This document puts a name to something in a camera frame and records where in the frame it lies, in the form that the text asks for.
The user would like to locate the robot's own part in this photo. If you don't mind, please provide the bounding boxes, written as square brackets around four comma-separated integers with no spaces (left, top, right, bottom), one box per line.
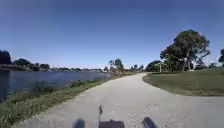
[142,116,158,128]
[73,118,86,128]

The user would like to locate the grass verge beside water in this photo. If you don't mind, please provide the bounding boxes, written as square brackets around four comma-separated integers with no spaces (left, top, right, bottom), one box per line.
[0,73,134,128]

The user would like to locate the clump of distant trees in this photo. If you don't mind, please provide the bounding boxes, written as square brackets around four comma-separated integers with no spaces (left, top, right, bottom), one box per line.
[103,58,145,74]

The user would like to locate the blue lake water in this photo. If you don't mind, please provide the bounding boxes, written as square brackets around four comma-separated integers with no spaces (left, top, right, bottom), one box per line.
[0,69,111,101]

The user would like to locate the far shore tree line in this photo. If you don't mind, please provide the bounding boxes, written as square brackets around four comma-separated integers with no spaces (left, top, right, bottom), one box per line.
[0,49,104,73]

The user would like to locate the grey concrete path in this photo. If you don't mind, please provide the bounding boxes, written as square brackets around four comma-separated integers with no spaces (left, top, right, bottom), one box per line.
[11,72,224,128]

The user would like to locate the big spreading tree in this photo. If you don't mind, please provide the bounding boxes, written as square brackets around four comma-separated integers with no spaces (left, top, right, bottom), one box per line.
[159,29,212,73]

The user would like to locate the grass lawn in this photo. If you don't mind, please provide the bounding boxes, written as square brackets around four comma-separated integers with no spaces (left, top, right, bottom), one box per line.
[142,67,224,98]

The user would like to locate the dark low trees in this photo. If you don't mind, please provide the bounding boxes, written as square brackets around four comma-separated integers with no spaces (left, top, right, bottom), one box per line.
[144,60,161,73]

